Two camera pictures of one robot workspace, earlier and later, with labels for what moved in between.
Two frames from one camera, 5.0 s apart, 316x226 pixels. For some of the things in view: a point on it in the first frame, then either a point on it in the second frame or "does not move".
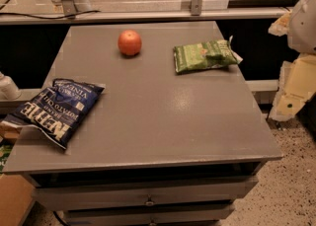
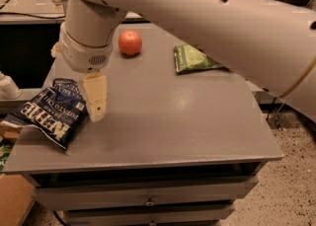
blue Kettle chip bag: (57, 111) does not move
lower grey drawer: (159, 215) does not move
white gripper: (303, 28) to (83, 56)
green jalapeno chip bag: (204, 54) does not move
